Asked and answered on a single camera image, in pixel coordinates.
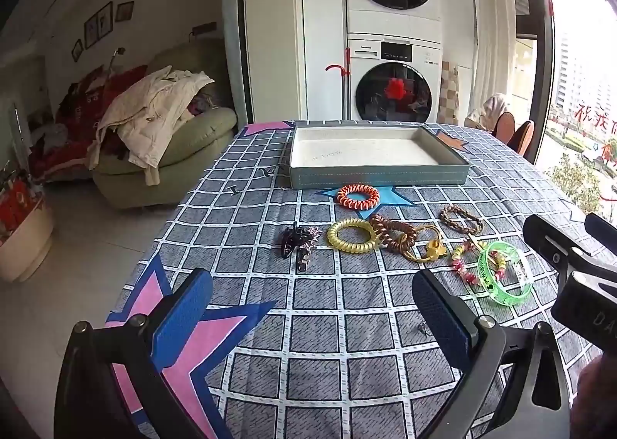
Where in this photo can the green translucent bangle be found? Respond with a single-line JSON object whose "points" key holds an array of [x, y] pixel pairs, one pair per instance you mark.
{"points": [[487, 277]]}

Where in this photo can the brown chair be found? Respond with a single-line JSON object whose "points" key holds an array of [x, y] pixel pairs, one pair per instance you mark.
{"points": [[505, 128], [524, 138]]}

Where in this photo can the red window decal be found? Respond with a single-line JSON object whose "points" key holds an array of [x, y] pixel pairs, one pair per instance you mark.
{"points": [[590, 114]]}

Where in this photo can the silver star hair clip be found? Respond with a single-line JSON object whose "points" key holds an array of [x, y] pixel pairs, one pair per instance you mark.
{"points": [[304, 260]]}

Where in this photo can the grey jewelry tray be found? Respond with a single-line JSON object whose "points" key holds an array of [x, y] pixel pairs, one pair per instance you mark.
{"points": [[361, 150]]}

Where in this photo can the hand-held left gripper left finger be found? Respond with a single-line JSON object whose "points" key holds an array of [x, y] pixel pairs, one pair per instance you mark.
{"points": [[185, 304]]}

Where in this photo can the grey checkered tablecloth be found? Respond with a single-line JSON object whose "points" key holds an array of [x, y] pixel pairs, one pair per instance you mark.
{"points": [[308, 323]]}

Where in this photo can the dark wall box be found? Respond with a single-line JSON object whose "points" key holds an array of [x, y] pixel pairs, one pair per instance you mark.
{"points": [[204, 28]]}

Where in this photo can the small silver trinket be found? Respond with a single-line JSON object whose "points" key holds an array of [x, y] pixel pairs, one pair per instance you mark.
{"points": [[425, 327]]}

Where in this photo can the checkered beige panel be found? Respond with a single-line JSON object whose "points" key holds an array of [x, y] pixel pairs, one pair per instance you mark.
{"points": [[449, 92]]}

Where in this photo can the white curtain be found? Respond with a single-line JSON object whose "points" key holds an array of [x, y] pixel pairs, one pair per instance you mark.
{"points": [[496, 24]]}

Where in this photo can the green sofa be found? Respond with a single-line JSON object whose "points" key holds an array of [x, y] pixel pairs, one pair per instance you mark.
{"points": [[193, 145]]}

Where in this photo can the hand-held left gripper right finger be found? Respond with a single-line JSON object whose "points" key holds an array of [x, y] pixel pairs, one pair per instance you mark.
{"points": [[441, 318]]}

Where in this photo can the white bucket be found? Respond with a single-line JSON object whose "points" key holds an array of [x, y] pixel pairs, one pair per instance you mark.
{"points": [[26, 251]]}

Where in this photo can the black claw hair clip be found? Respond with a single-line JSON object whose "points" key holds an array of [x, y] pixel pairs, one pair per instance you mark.
{"points": [[288, 241]]}

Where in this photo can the person's right forearm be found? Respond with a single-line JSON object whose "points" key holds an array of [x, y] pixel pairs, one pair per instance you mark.
{"points": [[597, 400]]}

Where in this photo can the small picture frame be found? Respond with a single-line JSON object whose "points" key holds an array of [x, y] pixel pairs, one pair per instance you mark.
{"points": [[77, 49], [125, 10]]}

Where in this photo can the cream jacket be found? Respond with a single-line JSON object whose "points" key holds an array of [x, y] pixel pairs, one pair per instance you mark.
{"points": [[144, 111]]}

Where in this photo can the large picture frame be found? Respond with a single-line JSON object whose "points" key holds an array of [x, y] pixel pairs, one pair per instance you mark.
{"points": [[99, 24]]}

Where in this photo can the white washing machine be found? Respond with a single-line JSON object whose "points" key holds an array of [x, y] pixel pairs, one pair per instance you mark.
{"points": [[366, 46]]}

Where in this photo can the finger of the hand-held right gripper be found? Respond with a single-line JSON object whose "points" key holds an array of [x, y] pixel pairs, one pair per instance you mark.
{"points": [[602, 229], [549, 241]]}

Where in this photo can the red blanket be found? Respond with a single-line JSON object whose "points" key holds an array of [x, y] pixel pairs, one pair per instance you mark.
{"points": [[72, 130]]}

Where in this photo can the beige cloth on chair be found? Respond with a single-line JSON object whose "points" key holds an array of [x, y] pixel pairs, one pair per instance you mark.
{"points": [[489, 109]]}

